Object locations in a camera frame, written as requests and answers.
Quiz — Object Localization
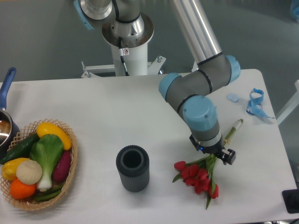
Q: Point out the red tulip bouquet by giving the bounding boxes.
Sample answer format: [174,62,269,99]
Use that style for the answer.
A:
[172,118,244,210]

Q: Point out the purple sweet potato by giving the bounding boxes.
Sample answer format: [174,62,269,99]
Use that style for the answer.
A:
[52,151,71,182]

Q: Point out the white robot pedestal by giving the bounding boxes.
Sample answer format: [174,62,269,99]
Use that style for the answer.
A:
[81,45,166,78]

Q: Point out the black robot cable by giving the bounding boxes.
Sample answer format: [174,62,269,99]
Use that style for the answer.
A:
[117,36,130,77]

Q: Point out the black device at edge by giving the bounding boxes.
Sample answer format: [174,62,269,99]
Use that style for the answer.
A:
[282,189,299,214]

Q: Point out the white frame bar right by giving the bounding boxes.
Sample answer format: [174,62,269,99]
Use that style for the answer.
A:
[276,80,299,126]

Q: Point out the green bean pods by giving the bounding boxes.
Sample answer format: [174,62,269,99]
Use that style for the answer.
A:
[33,185,63,203]

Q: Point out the cream garlic bulb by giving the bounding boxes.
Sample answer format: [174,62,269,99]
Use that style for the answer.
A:
[16,160,43,185]

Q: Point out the green cucumber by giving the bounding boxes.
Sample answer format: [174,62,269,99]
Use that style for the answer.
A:
[0,133,39,165]

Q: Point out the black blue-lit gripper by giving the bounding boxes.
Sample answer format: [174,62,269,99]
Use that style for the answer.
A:
[189,135,236,165]

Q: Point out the orange fruit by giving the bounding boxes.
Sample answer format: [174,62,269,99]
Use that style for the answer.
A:
[10,179,36,199]

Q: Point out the light blue cap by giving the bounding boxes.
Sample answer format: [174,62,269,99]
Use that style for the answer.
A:
[226,93,240,103]

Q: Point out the woven wicker basket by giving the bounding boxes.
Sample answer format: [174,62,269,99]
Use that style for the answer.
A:
[0,119,78,211]

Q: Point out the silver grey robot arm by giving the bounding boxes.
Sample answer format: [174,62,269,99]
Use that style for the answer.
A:
[74,0,241,164]

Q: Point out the green bok choy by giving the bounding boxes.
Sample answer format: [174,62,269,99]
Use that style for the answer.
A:
[29,134,64,192]

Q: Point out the dark grey ribbed vase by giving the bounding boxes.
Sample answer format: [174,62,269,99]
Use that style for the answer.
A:
[116,145,150,192]

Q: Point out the blue ribbon tape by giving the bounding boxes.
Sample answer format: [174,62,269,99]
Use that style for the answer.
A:
[246,88,275,119]

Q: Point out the yellow bell pepper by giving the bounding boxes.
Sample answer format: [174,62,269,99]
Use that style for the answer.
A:
[1,158,29,181]

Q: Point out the blue handled saucepan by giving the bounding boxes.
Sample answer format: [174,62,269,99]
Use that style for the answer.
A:
[0,67,20,159]

